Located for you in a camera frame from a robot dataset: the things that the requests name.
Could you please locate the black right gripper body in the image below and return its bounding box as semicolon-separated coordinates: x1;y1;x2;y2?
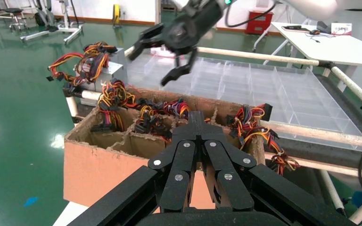
164;0;224;57

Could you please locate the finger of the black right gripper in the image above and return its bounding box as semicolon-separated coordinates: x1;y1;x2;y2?
127;23;166;61
160;47;198;88

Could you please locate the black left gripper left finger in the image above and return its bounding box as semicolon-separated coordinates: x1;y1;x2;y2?
148;111;200;211

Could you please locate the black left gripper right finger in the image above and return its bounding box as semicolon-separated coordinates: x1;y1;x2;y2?
197;111;258;212

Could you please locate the yellow upright object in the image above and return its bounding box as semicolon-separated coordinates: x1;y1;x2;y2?
112;3;122;26

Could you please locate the red cabinet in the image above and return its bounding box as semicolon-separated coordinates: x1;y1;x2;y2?
245;11;275;35

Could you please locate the white equipment stand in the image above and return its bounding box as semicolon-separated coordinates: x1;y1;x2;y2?
20;0;84;45

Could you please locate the brown cardboard box with dividers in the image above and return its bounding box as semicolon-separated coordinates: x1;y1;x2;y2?
63;87;266;210

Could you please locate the clear acrylic divided tray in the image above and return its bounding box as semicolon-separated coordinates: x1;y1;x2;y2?
126;51;362;147

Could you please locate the black phone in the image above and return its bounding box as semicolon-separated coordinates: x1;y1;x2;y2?
281;24;311;32

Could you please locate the black rack beam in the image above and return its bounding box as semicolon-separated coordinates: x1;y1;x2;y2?
262;137;362;174

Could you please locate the blue object under rack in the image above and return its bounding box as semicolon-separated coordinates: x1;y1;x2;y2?
343;190;362;217

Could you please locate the dark device on table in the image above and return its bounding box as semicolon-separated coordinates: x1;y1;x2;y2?
316;20;333;34

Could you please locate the black pipe joint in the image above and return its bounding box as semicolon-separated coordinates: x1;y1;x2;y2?
318;60;337;71

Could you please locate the white office table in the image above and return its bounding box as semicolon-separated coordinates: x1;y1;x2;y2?
252;18;362;69

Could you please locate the white box red print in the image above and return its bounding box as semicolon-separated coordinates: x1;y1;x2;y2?
330;22;354;36

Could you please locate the blue scrap on floor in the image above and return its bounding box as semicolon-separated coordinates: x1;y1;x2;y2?
23;196;39;209

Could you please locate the metal frame chair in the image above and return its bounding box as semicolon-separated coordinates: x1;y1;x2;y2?
0;0;29;32

